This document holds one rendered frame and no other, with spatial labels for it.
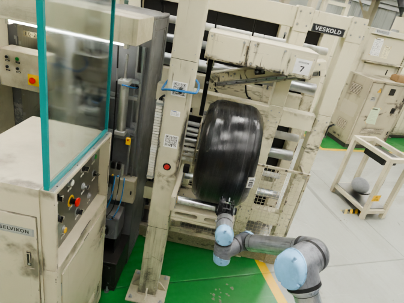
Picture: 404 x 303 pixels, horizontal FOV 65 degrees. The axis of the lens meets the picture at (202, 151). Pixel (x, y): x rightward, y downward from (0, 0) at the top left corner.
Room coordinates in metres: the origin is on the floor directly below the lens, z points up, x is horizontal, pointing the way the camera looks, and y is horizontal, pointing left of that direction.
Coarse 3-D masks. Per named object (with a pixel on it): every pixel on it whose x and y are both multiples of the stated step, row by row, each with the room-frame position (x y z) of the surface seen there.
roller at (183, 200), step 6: (180, 198) 1.47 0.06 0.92; (186, 198) 1.48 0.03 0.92; (192, 198) 1.49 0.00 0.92; (186, 204) 1.46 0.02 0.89; (192, 204) 1.46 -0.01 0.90; (198, 204) 1.46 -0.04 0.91; (204, 204) 1.47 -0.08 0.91; (210, 204) 1.47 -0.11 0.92; (216, 204) 1.48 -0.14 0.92; (234, 210) 1.47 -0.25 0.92
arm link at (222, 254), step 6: (234, 240) 1.10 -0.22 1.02; (216, 246) 1.04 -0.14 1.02; (222, 246) 1.03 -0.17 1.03; (228, 246) 1.04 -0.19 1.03; (234, 246) 1.07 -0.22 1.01; (216, 252) 1.03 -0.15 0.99; (222, 252) 1.03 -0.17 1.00; (228, 252) 1.04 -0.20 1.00; (234, 252) 1.06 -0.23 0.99; (216, 258) 1.03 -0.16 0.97; (222, 258) 1.02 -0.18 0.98; (228, 258) 1.04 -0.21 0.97; (216, 264) 1.02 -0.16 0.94; (222, 264) 1.02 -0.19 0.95
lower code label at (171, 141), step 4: (168, 136) 1.54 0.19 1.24; (172, 136) 1.54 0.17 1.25; (176, 136) 1.54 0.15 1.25; (164, 140) 1.54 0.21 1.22; (168, 140) 1.54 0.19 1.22; (172, 140) 1.54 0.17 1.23; (176, 140) 1.54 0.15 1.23; (164, 144) 1.54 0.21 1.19; (168, 144) 1.54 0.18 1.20; (172, 144) 1.54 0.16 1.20; (176, 144) 1.54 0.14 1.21; (176, 148) 1.54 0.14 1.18
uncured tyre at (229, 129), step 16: (208, 112) 1.55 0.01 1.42; (224, 112) 1.51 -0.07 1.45; (240, 112) 1.54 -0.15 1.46; (256, 112) 1.58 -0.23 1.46; (208, 128) 1.44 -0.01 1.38; (224, 128) 1.43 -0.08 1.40; (240, 128) 1.45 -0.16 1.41; (256, 128) 1.47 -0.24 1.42; (208, 144) 1.38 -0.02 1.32; (224, 144) 1.38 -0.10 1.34; (240, 144) 1.39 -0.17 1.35; (256, 144) 1.41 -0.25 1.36; (208, 160) 1.35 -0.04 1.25; (224, 160) 1.35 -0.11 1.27; (240, 160) 1.35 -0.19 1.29; (256, 160) 1.39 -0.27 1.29; (208, 176) 1.33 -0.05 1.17; (224, 176) 1.33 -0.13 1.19; (240, 176) 1.34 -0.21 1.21; (208, 192) 1.36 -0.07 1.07; (224, 192) 1.35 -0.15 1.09; (240, 192) 1.35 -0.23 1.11
